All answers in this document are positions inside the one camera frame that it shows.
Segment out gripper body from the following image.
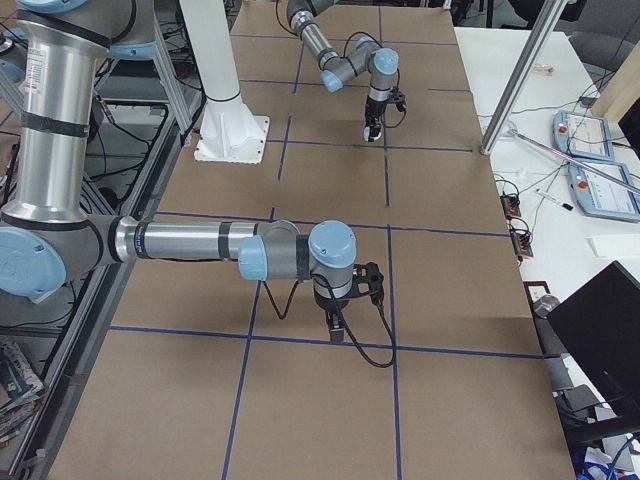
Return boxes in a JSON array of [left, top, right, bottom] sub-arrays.
[[365, 96, 389, 120], [313, 279, 350, 320]]

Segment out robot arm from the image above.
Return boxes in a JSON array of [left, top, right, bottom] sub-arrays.
[[1, 1, 358, 342], [286, 1, 406, 142]]

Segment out black marker pen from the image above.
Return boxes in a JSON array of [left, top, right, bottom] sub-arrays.
[[535, 189, 574, 211]]

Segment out teach pendant far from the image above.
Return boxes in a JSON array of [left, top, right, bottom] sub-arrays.
[[552, 110, 615, 161]]

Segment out teach pendant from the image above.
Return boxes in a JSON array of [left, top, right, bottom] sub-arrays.
[[568, 164, 639, 222], [552, 110, 615, 161]]

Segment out metal cup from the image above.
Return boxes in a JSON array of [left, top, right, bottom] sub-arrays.
[[533, 294, 560, 319]]

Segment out teach pendant near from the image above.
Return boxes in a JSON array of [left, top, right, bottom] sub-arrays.
[[568, 164, 639, 222]]

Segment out white foam block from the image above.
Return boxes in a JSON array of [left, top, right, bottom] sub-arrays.
[[586, 234, 640, 259]]

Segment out black monitor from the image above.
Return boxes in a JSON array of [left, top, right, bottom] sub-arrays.
[[548, 261, 639, 415]]

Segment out stack of magazines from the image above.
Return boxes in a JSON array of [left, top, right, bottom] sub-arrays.
[[1, 336, 44, 435]]

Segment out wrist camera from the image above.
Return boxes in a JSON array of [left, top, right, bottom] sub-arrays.
[[349, 262, 385, 307], [387, 86, 407, 113]]

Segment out aluminium frame post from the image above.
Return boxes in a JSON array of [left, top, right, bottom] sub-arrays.
[[480, 0, 568, 156]]

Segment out white camera mast pedestal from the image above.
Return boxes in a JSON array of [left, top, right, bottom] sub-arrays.
[[180, 0, 270, 164]]

